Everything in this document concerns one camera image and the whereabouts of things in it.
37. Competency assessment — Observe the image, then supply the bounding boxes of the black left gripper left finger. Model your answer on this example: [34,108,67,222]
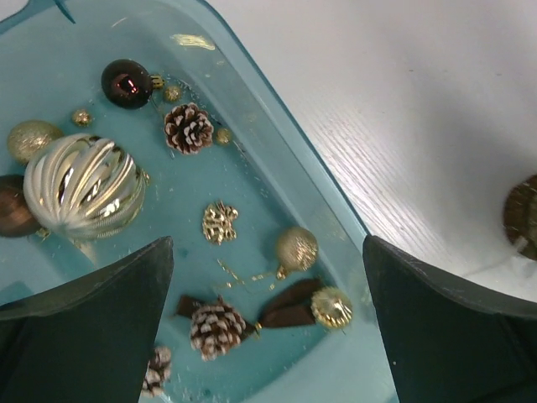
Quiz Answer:
[1,236,174,402]

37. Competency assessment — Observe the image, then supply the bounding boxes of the small green christmas tree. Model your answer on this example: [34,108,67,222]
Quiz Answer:
[503,175,536,260]

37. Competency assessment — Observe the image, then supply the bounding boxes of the snowy pine cone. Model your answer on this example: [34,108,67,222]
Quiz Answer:
[141,346,172,398]
[190,297,247,361]
[164,102,214,154]

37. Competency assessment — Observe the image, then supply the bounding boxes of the teal plastic tray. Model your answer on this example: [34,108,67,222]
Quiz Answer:
[1,1,397,402]

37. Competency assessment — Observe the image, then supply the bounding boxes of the silver ribbed bauble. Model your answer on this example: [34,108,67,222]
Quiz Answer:
[23,133,148,241]

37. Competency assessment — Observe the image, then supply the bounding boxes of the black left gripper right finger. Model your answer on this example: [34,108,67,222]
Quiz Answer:
[362,235,536,402]

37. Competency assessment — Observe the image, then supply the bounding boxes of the small dark red bauble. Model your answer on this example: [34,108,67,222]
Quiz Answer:
[101,59,153,109]

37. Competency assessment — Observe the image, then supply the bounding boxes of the gold ribbed small bauble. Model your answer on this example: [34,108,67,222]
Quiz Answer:
[310,286,353,329]

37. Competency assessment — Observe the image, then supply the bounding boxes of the gold glitter bauble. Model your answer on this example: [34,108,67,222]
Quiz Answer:
[276,226,319,280]
[7,119,64,165]

